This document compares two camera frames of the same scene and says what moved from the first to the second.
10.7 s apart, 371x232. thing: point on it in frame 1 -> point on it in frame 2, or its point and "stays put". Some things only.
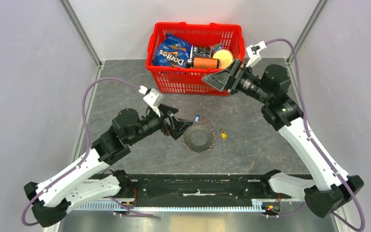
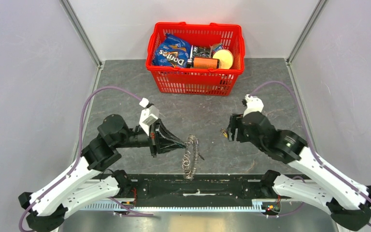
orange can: x=205 y=63 stays put
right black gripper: x=228 y=79 -> x=231 y=128
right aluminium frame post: x=308 y=27 stays put
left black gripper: x=178 y=126 -> x=159 y=135
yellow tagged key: x=223 y=133 stays put
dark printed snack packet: x=197 y=51 stays put
